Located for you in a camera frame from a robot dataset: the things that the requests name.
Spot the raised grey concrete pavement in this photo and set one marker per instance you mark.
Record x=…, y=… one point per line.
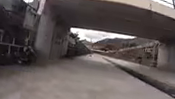
x=168, y=78

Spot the grey concrete road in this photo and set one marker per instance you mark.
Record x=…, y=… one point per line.
x=79, y=88

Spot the brown stone retaining wall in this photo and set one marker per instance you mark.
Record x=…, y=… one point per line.
x=128, y=53

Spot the hillside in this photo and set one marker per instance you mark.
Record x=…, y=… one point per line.
x=113, y=41

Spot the dark kerb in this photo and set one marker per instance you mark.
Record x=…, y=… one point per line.
x=157, y=84

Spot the concrete bridge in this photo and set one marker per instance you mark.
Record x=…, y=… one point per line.
x=122, y=7

